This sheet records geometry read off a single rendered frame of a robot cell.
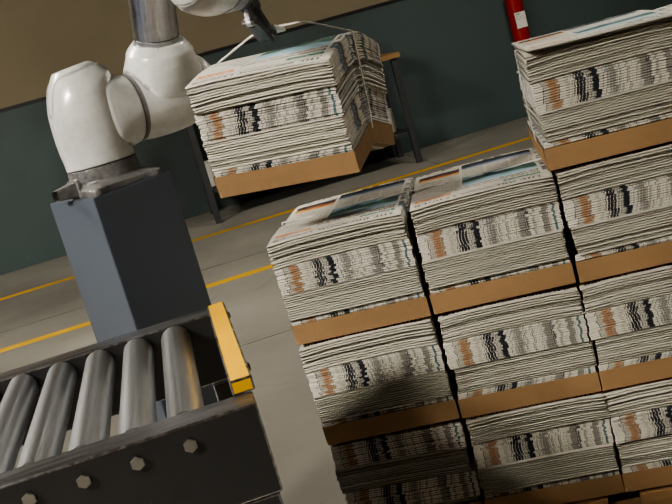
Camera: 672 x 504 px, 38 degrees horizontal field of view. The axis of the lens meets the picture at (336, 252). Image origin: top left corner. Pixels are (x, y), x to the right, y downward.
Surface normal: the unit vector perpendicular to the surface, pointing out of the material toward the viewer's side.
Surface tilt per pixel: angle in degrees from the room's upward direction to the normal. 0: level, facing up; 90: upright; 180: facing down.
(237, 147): 100
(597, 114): 90
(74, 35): 90
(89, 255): 90
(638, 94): 90
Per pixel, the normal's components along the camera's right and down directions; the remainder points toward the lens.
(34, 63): 0.19, 0.17
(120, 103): 0.59, -0.10
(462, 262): -0.13, 0.25
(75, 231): -0.69, 0.34
